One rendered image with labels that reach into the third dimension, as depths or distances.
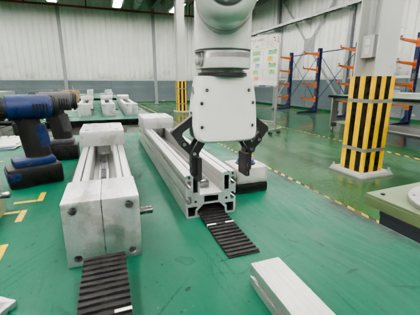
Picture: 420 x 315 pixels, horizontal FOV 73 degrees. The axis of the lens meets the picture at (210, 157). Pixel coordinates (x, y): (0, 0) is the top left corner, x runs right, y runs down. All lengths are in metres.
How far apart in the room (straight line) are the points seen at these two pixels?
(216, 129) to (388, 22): 3.32
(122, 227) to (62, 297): 0.11
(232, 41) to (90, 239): 0.33
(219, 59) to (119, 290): 0.31
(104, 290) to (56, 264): 0.14
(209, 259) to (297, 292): 0.14
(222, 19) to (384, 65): 3.34
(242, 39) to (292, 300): 0.33
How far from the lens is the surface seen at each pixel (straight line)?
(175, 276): 0.41
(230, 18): 0.36
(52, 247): 0.52
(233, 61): 0.42
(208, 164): 0.61
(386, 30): 3.65
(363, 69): 3.82
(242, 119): 0.44
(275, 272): 0.37
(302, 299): 0.34
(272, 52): 6.04
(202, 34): 0.43
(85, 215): 0.42
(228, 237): 0.48
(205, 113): 0.42
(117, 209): 0.42
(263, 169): 0.67
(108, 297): 0.34
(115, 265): 0.39
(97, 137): 0.81
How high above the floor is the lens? 1.03
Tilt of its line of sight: 15 degrees down
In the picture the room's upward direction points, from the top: straight up
